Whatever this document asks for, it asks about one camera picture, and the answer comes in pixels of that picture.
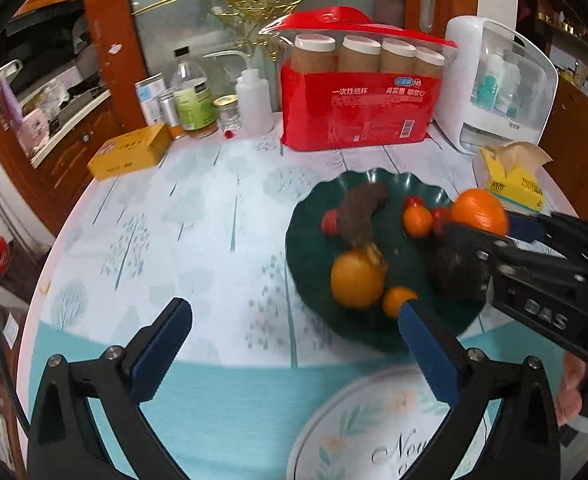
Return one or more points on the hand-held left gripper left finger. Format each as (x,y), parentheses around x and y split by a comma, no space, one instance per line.
(156,355)

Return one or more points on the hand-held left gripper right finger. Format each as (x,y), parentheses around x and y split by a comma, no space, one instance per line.
(429,350)

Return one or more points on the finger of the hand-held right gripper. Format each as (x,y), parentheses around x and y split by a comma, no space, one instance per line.
(479,245)
(524,227)

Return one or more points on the orange tangerine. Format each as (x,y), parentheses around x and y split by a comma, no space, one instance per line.
(480,211)
(396,301)

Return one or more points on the red cherry tomato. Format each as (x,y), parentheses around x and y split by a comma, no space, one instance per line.
(414,202)
(330,222)
(441,216)

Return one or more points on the small yellow-orange citrus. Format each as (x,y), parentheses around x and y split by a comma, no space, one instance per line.
(418,221)

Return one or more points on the overripe brown banana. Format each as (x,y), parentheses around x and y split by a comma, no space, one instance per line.
(359,220)

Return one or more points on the dark green wavy plate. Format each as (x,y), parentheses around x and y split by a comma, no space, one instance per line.
(319,255)

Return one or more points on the person's right hand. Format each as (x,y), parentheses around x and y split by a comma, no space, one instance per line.
(571,390)

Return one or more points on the dark avocado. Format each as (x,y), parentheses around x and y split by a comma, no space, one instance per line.
(459,275)

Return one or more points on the yellow tissue box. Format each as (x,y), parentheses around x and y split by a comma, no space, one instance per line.
(511,180)

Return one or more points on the large yellow-orange orange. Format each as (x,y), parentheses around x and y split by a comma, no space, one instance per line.
(358,280)

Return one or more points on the round floral white placemat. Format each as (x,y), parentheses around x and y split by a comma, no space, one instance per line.
(364,435)

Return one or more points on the wooden cabinet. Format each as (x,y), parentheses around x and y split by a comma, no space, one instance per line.
(579,125)

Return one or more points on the white storage box clear door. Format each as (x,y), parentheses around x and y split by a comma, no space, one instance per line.
(504,85)

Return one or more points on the red paper cup package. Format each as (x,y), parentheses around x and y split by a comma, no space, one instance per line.
(354,110)

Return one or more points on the yellow tin box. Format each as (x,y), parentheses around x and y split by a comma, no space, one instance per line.
(128,152)

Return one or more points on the silver metal can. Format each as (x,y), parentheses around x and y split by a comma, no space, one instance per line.
(168,110)

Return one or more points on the small glass jar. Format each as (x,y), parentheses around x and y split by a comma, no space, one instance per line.
(227,115)

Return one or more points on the glass bottle green label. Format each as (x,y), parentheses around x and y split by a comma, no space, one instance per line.
(193,102)

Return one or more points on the white and blue carton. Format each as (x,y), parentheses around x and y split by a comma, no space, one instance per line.
(148,97)

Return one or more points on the white squeeze bottle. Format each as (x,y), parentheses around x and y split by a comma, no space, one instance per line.
(254,102)

